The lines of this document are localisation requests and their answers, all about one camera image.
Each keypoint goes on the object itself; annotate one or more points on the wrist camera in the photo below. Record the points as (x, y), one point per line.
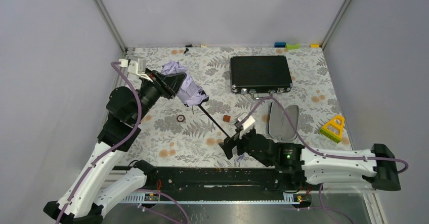
(135, 65)
(244, 122)

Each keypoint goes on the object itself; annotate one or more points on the black zippered case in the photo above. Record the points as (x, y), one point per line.
(279, 126)

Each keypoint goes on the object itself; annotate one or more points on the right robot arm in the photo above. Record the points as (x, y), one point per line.
(300, 166)

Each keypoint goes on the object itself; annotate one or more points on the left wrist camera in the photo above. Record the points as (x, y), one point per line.
(135, 65)

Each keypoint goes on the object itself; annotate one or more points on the green block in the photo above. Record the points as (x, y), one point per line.
(292, 46)

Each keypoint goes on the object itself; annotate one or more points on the floral table mat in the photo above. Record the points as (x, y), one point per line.
(194, 143)

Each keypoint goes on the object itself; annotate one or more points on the brown poker chip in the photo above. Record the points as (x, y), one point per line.
(181, 118)

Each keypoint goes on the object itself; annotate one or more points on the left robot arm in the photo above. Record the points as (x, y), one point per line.
(86, 201)

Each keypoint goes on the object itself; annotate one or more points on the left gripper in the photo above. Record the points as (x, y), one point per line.
(165, 84)

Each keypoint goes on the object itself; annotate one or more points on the black aluminium briefcase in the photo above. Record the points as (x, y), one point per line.
(260, 74)

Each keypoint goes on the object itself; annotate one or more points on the yellow triangular toy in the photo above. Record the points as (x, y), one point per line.
(334, 128)

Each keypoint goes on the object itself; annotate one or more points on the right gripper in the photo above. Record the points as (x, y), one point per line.
(239, 142)

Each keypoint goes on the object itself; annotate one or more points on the lilac folding umbrella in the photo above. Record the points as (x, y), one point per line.
(190, 93)

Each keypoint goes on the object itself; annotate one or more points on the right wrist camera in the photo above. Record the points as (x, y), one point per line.
(244, 122)

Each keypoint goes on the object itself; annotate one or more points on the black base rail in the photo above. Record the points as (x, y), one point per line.
(226, 184)

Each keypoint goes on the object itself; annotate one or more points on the blue block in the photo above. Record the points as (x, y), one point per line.
(279, 44)

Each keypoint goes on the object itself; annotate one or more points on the red-brown wooden block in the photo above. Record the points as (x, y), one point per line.
(226, 118)

